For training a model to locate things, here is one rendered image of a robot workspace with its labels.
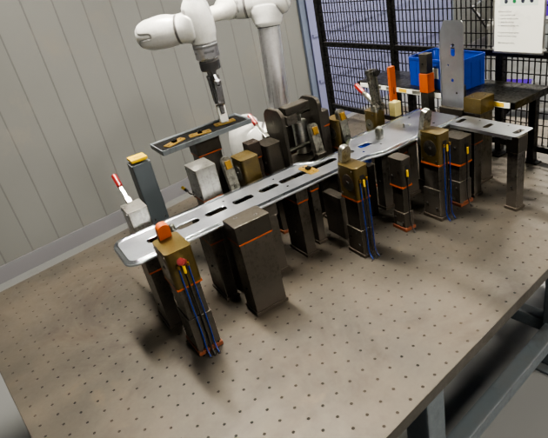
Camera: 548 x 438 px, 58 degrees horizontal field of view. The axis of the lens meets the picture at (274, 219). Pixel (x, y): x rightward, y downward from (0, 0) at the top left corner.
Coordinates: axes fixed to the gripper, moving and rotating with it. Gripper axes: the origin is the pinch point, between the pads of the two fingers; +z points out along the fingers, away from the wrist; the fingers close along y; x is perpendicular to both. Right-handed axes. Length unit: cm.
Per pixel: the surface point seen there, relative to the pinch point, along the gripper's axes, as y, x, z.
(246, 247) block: 59, -15, 25
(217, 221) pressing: 46, -20, 20
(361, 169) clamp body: 52, 29, 17
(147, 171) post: 11.5, -34.0, 9.6
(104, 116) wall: -213, -44, 33
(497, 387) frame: 87, 53, 97
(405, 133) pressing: 29, 61, 20
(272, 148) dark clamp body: 17.4, 11.7, 13.5
